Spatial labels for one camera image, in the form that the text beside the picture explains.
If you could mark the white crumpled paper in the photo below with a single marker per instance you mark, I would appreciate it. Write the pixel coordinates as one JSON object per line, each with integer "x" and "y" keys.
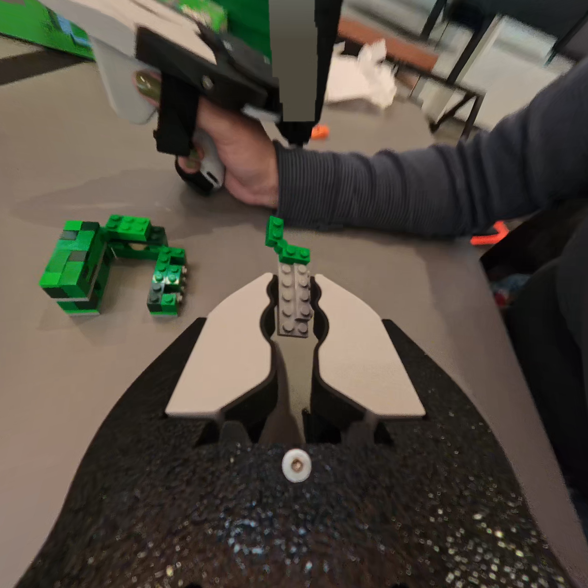
{"x": 363, "y": 78}

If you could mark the person's dark sweater torso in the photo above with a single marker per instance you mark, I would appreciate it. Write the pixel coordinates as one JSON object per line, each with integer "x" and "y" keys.
{"x": 560, "y": 367}

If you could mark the small orange object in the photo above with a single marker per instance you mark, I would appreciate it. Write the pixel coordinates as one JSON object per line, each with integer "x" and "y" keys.
{"x": 489, "y": 235}
{"x": 320, "y": 132}

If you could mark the black metal cart frame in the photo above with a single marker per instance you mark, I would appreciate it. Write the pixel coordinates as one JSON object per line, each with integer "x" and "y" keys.
{"x": 464, "y": 55}

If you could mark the grey desk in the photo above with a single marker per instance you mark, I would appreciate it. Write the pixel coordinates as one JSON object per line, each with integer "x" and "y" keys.
{"x": 92, "y": 151}

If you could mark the grey plate with green bricks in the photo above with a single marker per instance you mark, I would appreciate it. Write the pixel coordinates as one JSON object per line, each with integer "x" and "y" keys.
{"x": 294, "y": 298}

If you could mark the person's right hand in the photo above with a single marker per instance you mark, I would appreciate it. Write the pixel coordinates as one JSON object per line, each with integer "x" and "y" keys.
{"x": 248, "y": 156}

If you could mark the green brick u-shaped model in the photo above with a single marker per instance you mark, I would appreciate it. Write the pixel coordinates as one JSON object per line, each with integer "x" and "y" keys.
{"x": 73, "y": 271}

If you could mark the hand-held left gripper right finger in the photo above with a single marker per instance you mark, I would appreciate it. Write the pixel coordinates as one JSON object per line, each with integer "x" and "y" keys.
{"x": 363, "y": 363}

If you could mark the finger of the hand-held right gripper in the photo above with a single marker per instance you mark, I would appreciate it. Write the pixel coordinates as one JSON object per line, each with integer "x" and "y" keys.
{"x": 124, "y": 92}

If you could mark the person's right forearm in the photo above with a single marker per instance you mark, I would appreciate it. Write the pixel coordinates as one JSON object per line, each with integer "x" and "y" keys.
{"x": 413, "y": 183}

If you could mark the green toy brick box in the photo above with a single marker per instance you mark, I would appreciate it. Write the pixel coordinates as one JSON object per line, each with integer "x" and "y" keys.
{"x": 32, "y": 23}

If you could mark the wood edged side table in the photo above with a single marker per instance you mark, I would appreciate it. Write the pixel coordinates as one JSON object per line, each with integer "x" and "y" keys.
{"x": 390, "y": 46}

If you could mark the person's blue jeans legs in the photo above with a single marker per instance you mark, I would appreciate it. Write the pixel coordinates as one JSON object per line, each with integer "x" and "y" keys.
{"x": 505, "y": 287}

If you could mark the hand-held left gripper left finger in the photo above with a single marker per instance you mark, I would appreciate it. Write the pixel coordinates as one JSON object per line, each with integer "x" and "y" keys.
{"x": 229, "y": 358}

